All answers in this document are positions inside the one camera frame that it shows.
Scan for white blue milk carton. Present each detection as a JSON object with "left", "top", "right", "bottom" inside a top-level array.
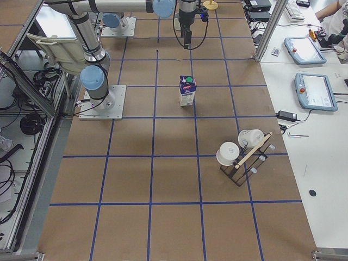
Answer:
[{"left": 179, "top": 76, "right": 197, "bottom": 106}]

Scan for white cup on rack right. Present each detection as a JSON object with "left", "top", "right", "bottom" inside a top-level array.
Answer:
[{"left": 238, "top": 129, "right": 264, "bottom": 148}]

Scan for white cup on rack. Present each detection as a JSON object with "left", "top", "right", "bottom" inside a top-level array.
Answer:
[
  {"left": 216, "top": 142, "right": 240, "bottom": 166},
  {"left": 238, "top": 129, "right": 264, "bottom": 148}
]

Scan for white cup on rack left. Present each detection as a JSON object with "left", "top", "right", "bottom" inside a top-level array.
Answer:
[{"left": 216, "top": 142, "right": 240, "bottom": 166}]

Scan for wooden stand base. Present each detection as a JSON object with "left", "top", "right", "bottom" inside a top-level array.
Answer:
[{"left": 203, "top": 0, "right": 219, "bottom": 10}]

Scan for black box on desk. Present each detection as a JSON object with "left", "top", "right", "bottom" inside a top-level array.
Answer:
[{"left": 244, "top": 0, "right": 271, "bottom": 22}]

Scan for white keyboard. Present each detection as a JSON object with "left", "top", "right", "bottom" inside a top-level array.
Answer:
[{"left": 283, "top": 0, "right": 305, "bottom": 22}]

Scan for upper teach pendant tablet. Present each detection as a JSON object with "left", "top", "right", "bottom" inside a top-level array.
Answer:
[{"left": 284, "top": 37, "right": 327, "bottom": 65}]

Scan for teach pendant tablet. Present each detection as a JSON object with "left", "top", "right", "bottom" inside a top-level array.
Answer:
[
  {"left": 294, "top": 73, "right": 338, "bottom": 111},
  {"left": 284, "top": 37, "right": 327, "bottom": 65}
]

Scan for black power adapter brick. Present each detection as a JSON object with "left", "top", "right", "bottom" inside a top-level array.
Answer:
[{"left": 276, "top": 110, "right": 297, "bottom": 122}]

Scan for black scissors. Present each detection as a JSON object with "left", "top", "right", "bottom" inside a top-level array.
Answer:
[{"left": 279, "top": 122, "right": 298, "bottom": 135}]

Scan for lower teach pendant tablet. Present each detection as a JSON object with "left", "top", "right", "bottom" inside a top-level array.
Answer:
[{"left": 294, "top": 73, "right": 338, "bottom": 111}]

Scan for metal hex key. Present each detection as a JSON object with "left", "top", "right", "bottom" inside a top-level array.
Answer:
[{"left": 287, "top": 132, "right": 309, "bottom": 138}]

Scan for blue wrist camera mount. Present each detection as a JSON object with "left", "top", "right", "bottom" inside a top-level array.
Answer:
[{"left": 196, "top": 7, "right": 209, "bottom": 23}]

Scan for aluminium frame post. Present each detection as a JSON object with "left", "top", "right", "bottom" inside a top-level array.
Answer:
[{"left": 254, "top": 0, "right": 288, "bottom": 62}]

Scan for wooden rack handle bar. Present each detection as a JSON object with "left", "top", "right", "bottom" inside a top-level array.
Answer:
[{"left": 234, "top": 132, "right": 273, "bottom": 169}]

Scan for black wire cup rack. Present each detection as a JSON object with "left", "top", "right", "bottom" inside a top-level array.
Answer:
[{"left": 220, "top": 140, "right": 275, "bottom": 187}]

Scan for coiled black cable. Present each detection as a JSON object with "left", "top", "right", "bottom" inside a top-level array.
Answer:
[{"left": 20, "top": 111, "right": 44, "bottom": 135}]

